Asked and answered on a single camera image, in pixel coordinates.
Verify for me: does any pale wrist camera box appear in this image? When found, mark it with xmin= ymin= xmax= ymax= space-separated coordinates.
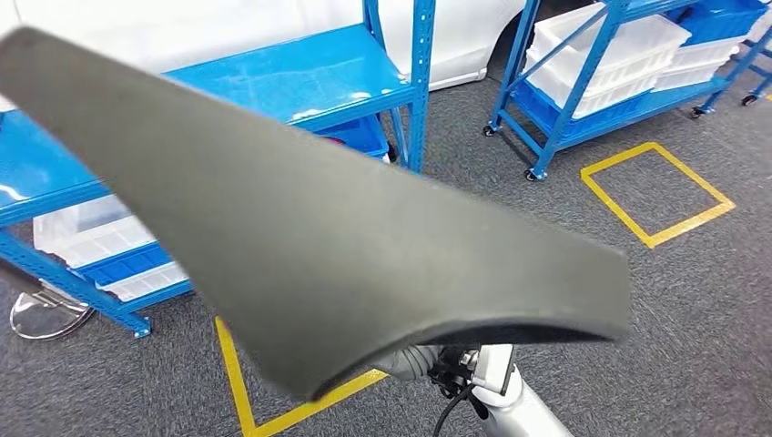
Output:
xmin=470 ymin=343 xmax=517 ymax=396

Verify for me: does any white car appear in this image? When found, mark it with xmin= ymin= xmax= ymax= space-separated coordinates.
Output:
xmin=0 ymin=0 xmax=526 ymax=93

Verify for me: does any blue plastic crate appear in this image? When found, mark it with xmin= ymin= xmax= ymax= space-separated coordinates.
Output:
xmin=665 ymin=0 xmax=770 ymax=46
xmin=75 ymin=242 xmax=176 ymax=288
xmin=515 ymin=78 xmax=649 ymax=141
xmin=313 ymin=114 xmax=391 ymax=159

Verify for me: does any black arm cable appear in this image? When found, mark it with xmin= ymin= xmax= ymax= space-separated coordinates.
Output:
xmin=432 ymin=385 xmax=478 ymax=437

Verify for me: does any black plastic frame part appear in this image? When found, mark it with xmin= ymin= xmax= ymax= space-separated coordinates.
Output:
xmin=0 ymin=25 xmax=633 ymax=402

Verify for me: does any white plastic crate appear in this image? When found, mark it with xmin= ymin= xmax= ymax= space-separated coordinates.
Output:
xmin=524 ymin=47 xmax=678 ymax=120
xmin=99 ymin=260 xmax=189 ymax=303
xmin=651 ymin=60 xmax=725 ymax=93
xmin=665 ymin=36 xmax=749 ymax=74
xmin=533 ymin=3 xmax=693 ymax=83
xmin=33 ymin=194 xmax=155 ymax=269

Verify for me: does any blue metal shelf rack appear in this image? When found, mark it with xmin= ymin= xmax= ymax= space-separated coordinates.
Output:
xmin=0 ymin=0 xmax=437 ymax=339

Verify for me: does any blue wheeled cart rack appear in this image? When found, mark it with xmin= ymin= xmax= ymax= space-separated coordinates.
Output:
xmin=482 ymin=0 xmax=772 ymax=182
xmin=732 ymin=24 xmax=772 ymax=108

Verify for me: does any round shiny floor base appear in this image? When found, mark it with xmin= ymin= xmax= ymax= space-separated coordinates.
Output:
xmin=10 ymin=288 xmax=96 ymax=340

